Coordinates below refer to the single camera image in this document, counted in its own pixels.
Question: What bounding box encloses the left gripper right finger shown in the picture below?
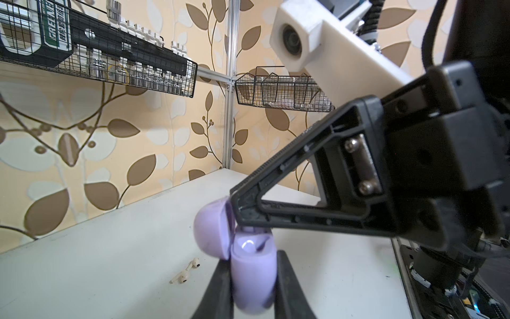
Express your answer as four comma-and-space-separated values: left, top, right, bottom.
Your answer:
274, 250, 316, 319

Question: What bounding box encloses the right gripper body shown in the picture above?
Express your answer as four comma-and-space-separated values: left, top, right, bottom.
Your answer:
374, 61, 509, 255

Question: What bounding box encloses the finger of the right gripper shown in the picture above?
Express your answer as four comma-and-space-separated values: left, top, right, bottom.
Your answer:
229, 96, 398, 237

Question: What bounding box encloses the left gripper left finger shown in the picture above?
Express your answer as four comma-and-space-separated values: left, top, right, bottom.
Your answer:
191, 260, 233, 319

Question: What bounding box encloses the purple earbud case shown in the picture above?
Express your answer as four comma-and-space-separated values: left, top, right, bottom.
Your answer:
193, 197, 277, 315

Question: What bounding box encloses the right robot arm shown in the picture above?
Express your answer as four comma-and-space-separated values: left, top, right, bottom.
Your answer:
231, 1, 509, 318

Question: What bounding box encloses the white earbud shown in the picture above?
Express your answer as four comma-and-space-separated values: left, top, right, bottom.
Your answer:
186, 258, 201, 271
169, 270, 189, 284

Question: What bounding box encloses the side wire basket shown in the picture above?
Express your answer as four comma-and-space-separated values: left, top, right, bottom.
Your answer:
235, 66, 335, 113

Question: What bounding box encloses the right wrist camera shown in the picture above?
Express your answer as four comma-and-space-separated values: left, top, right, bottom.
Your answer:
270, 1, 413, 107

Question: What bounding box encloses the back wire basket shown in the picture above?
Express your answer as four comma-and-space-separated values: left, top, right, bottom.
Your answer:
1, 1, 198, 98

